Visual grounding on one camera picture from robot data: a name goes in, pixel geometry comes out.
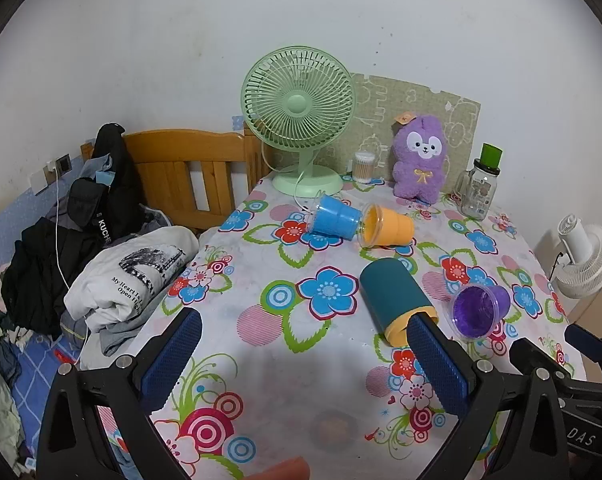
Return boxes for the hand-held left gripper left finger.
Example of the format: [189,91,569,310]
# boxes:
[36,308,204,480]

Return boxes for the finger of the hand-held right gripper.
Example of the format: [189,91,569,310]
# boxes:
[564,323,602,367]
[509,338,584,397]

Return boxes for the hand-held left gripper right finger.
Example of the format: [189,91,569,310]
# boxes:
[406,312,572,480]

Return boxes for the teal cup with yellow rim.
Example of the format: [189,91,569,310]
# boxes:
[359,257,438,349]

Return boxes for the purple plastic cup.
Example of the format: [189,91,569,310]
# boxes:
[449,283,512,342]

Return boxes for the orange plastic cup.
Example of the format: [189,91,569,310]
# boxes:
[356,203,416,250]

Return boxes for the blue plastic cup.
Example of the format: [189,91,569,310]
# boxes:
[308,193,364,241]

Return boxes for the person's left hand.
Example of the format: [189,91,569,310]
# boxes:
[251,456,311,480]

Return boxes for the grey garment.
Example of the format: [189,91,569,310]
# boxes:
[80,310,149,360]

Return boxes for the white fan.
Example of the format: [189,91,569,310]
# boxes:
[550,213,602,302]

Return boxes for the white printed shirt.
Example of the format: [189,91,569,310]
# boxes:
[63,225,201,334]

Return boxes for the floral tablecloth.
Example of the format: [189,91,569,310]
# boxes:
[95,174,590,480]

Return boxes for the blue patterned bedsheet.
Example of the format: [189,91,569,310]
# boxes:
[0,327,84,463]

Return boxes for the dark clothes pile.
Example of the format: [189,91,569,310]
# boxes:
[0,212,109,337]

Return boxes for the glass jar with green lid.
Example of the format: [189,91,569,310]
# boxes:
[453,142,504,221]

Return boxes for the black jacket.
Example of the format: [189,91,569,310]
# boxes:
[65,123,148,250]

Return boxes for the purple plush toy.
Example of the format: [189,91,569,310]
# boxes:
[390,112,456,205]

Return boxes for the wooden headboard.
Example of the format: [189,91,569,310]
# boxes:
[80,128,272,234]

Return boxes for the cotton swab jar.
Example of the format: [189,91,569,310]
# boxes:
[351,150,378,184]

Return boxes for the beige patterned foam mat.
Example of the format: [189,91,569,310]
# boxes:
[326,72,482,197]

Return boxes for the green desk fan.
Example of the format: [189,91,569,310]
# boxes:
[239,45,358,197]

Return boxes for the white charging cable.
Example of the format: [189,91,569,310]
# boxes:
[47,160,92,368]

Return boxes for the white fan cable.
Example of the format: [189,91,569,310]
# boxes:
[260,141,328,217]

